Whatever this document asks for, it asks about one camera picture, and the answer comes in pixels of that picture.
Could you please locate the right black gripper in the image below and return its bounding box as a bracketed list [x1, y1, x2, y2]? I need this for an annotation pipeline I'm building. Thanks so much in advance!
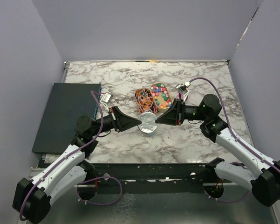
[156, 98, 208, 126]

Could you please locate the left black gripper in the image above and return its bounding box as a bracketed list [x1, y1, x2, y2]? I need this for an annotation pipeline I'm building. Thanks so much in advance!
[90, 106, 141, 137]

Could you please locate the tan tray of star candies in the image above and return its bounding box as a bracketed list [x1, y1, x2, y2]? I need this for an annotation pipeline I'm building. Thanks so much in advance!
[150, 82, 173, 112]

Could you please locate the silver jar lid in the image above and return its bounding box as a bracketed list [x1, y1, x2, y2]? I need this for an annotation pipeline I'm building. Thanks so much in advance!
[138, 112, 158, 133]

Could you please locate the clear glass jar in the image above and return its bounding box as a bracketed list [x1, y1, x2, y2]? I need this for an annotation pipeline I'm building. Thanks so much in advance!
[140, 129, 156, 137]

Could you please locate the pink tray of lollipops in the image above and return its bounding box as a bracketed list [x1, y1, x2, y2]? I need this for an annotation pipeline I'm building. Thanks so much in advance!
[134, 88, 157, 114]

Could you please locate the purple plastic scoop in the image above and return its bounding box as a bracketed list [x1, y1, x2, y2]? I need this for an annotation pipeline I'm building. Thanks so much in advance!
[179, 92, 189, 102]

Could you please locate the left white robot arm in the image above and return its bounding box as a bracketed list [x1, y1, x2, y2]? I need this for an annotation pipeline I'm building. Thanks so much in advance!
[12, 106, 141, 224]

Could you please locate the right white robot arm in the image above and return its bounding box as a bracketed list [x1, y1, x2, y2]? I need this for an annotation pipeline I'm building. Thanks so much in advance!
[155, 94, 280, 207]

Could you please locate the dark blue box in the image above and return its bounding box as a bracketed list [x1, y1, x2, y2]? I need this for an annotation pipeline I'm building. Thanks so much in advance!
[32, 83, 102, 154]

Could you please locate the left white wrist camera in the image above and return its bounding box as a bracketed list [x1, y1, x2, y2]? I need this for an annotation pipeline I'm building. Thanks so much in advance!
[100, 93, 113, 104]

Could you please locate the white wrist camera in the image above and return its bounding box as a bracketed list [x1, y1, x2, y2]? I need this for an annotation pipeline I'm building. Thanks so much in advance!
[100, 93, 113, 104]
[175, 81, 191, 94]

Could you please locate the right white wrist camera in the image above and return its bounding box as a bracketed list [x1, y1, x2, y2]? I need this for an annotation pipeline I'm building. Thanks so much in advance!
[175, 81, 191, 94]

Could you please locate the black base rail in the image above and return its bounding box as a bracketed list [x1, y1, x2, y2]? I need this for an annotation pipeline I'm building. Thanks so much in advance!
[67, 163, 234, 194]

